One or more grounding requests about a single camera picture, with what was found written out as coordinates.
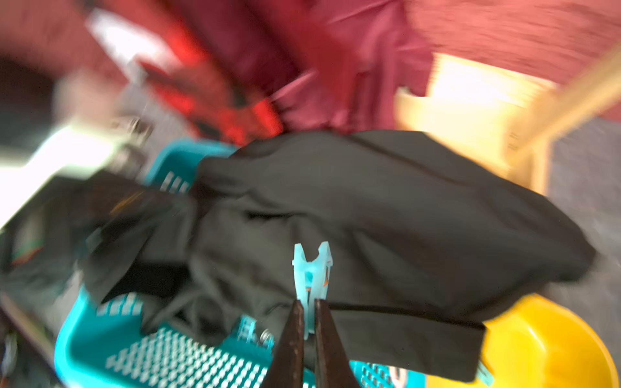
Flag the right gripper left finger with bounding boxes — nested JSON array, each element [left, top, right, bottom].
[[260, 300, 305, 388]]

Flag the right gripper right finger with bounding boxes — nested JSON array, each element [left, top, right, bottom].
[[315, 300, 360, 388]]

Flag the teal clothespin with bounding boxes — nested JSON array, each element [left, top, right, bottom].
[[292, 241, 333, 340]]

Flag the black long-sleeve shirt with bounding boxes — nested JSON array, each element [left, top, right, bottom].
[[74, 131, 596, 382]]

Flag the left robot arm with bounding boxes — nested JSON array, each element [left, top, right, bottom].
[[1, 56, 153, 273]]

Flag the teal plastic basket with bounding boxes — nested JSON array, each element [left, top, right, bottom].
[[54, 140, 427, 387]]

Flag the yellow plastic tray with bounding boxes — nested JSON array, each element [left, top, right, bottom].
[[426, 294, 620, 388]]

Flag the maroon satin shirt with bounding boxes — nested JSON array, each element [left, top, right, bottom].
[[172, 1, 433, 133]]

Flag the wooden clothes rack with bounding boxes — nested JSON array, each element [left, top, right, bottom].
[[395, 45, 620, 195]]

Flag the red black plaid shirt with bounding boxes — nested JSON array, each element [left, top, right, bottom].
[[86, 9, 285, 146]]

